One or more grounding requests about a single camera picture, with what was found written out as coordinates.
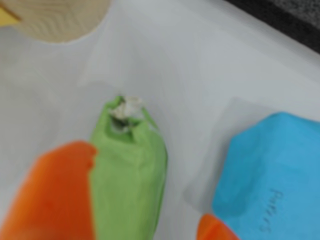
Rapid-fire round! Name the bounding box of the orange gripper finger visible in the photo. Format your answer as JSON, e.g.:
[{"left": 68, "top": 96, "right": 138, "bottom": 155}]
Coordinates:
[
  {"left": 0, "top": 139, "right": 98, "bottom": 240},
  {"left": 196, "top": 213, "right": 241, "bottom": 240}
]

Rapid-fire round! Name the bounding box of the green paper bundle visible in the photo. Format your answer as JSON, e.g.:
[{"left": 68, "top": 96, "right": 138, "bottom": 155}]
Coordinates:
[{"left": 89, "top": 94, "right": 168, "bottom": 240}]

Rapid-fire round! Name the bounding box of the blue paper bundle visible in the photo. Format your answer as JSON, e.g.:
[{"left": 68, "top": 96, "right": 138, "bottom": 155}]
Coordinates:
[{"left": 211, "top": 111, "right": 320, "bottom": 240}]

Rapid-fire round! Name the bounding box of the beige ripple paper cup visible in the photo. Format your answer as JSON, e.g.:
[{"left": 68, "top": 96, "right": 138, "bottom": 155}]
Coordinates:
[{"left": 0, "top": 0, "right": 111, "bottom": 45}]

